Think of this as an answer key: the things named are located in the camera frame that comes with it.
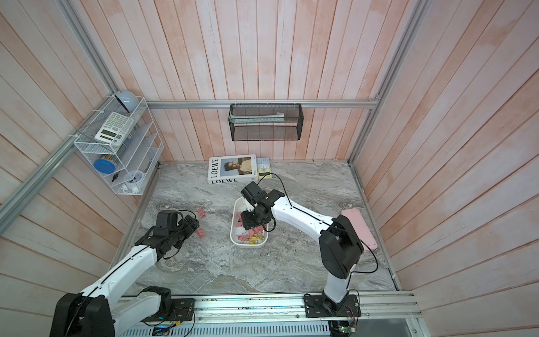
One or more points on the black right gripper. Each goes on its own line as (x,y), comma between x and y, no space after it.
(248,222)

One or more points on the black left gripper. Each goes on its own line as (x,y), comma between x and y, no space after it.
(189,229)

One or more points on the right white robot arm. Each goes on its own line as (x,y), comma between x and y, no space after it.
(339,244)

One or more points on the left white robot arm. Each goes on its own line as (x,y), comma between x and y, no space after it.
(97,311)

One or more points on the white storage box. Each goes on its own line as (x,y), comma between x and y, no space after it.
(239,236)

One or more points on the white LOEWE book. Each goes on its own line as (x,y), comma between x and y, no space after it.
(232,169)

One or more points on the yellow blue calculator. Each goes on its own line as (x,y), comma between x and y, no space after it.
(263,167)

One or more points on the blue lid container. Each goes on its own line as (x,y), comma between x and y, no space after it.
(105,164)

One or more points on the papers in mesh basket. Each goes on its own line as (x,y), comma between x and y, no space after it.
(258,119)

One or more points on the white calculator on shelf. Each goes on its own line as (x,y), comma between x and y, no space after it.
(115,129)

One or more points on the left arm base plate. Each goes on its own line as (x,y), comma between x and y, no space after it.
(180,310)

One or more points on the black mesh wall basket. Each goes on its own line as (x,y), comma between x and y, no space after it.
(291,129)

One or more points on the white wire shelf rack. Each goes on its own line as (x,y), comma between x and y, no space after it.
(141,150)

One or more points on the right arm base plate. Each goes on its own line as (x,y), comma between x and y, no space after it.
(320,306)

